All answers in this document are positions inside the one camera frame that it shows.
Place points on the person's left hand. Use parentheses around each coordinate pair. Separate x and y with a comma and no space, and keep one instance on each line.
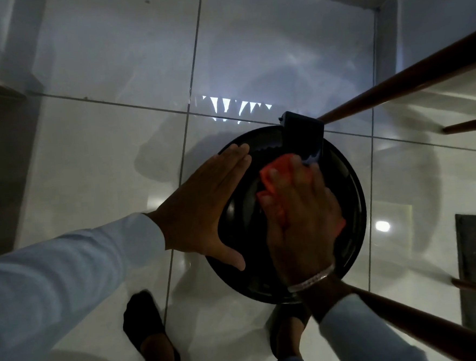
(192,218)

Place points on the person's right hand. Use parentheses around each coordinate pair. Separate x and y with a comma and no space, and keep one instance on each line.
(302,230)

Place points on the person's right fingers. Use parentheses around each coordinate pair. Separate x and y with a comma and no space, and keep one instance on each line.
(299,190)

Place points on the person's left thumb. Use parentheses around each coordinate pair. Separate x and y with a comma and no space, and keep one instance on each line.
(227,255)

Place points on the red cleaning cloth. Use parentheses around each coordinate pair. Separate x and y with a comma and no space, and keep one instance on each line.
(276,171)

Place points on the person's right forearm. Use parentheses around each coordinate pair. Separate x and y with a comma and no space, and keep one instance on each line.
(354,333)

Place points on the person's left forearm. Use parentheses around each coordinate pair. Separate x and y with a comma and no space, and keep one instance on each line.
(66,288)

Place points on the black bin hinge block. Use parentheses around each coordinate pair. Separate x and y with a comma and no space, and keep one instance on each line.
(304,135)

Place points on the person's black left shoe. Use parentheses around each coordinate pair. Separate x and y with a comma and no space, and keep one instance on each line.
(144,319)

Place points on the brown wooden chair leg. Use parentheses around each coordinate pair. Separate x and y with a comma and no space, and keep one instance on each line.
(409,76)
(427,323)

